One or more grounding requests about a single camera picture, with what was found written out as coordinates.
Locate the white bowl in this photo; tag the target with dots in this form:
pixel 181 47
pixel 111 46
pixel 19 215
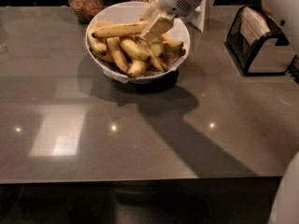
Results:
pixel 156 67

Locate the glass jar with nuts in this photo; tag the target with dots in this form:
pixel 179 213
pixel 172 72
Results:
pixel 86 10

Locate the upright stem banana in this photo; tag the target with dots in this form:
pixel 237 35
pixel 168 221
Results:
pixel 157 47

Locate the long spotted banana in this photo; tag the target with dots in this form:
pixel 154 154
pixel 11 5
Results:
pixel 117 54

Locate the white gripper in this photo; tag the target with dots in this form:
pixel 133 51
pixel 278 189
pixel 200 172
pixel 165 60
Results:
pixel 175 0

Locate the bottom front banana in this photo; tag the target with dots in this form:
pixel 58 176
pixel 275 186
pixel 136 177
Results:
pixel 137 68

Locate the black napkin dispenser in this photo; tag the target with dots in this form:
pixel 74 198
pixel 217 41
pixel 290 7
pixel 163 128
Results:
pixel 257 45

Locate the right short banana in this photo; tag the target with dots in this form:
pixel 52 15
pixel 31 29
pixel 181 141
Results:
pixel 172 45

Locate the centre plump banana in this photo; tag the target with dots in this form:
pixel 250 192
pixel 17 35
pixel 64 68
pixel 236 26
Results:
pixel 134 50

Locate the left edge banana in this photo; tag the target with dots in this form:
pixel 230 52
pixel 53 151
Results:
pixel 97 44

